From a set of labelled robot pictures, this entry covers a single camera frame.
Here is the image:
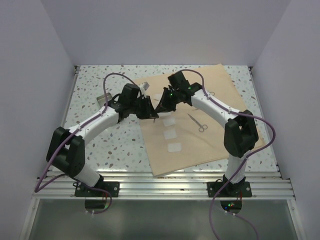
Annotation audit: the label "beige surgical drape cloth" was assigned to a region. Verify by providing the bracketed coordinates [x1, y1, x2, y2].
[140, 64, 248, 177]

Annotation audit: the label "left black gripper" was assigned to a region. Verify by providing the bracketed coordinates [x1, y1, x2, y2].
[129, 95, 158, 120]

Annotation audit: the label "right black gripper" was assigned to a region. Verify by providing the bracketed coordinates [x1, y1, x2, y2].
[155, 87, 181, 113]

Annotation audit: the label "steel surgical scissors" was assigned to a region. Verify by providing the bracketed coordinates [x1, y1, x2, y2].
[187, 113, 208, 133]

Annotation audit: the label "white gauze pad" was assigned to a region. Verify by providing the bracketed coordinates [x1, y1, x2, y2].
[167, 142, 182, 153]
[153, 93, 162, 101]
[162, 116, 176, 127]
[163, 129, 177, 140]

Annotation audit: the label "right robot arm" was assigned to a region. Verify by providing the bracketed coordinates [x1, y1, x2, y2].
[155, 71, 259, 197]

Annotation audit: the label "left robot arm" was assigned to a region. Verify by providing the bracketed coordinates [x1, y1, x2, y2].
[46, 82, 158, 197]

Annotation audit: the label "metal instrument tray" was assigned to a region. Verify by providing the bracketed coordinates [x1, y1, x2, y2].
[96, 92, 113, 108]

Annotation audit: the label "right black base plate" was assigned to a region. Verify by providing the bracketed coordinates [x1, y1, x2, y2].
[206, 179, 253, 198]

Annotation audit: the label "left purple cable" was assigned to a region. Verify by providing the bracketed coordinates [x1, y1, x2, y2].
[33, 73, 136, 215]

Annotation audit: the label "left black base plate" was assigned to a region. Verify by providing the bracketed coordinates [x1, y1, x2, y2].
[72, 181, 120, 198]

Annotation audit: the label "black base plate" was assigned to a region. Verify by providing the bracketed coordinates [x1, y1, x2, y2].
[206, 179, 253, 198]
[72, 181, 120, 198]

